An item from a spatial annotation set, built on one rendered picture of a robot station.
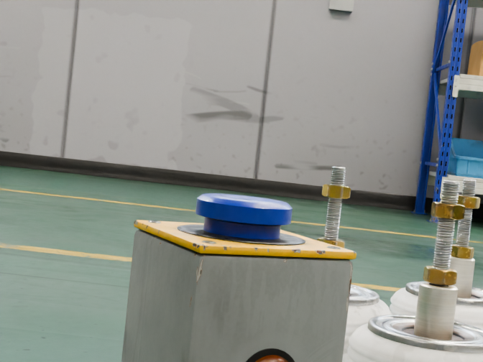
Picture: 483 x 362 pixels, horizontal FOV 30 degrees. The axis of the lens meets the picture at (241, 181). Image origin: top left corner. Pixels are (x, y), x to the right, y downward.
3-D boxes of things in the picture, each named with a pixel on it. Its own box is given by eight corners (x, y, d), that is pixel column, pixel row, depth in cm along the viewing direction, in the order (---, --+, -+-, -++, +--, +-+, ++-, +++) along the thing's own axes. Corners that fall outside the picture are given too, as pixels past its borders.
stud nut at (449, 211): (426, 215, 52) (428, 201, 52) (434, 215, 53) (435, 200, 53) (460, 220, 51) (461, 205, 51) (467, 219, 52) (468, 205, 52)
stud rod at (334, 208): (334, 274, 63) (346, 167, 63) (333, 276, 62) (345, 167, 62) (320, 271, 64) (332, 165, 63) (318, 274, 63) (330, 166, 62)
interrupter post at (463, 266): (432, 296, 69) (437, 253, 69) (455, 296, 70) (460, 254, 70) (455, 303, 67) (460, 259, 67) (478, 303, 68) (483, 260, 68)
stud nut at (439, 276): (418, 281, 52) (420, 266, 52) (426, 278, 54) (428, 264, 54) (451, 286, 51) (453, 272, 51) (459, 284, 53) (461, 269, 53)
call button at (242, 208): (305, 256, 37) (310, 206, 37) (217, 252, 35) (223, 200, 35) (259, 240, 40) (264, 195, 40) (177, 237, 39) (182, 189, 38)
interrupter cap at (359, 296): (381, 296, 66) (382, 287, 66) (374, 315, 59) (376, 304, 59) (279, 282, 67) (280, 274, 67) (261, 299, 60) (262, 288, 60)
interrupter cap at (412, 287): (384, 289, 70) (385, 281, 70) (455, 289, 74) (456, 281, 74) (455, 311, 63) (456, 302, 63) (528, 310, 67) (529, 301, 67)
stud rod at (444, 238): (425, 309, 52) (440, 179, 52) (430, 307, 53) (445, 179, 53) (441, 312, 52) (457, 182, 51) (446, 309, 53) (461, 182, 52)
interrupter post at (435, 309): (411, 342, 52) (418, 285, 51) (410, 333, 54) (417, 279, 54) (454, 347, 51) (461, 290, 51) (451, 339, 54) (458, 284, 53)
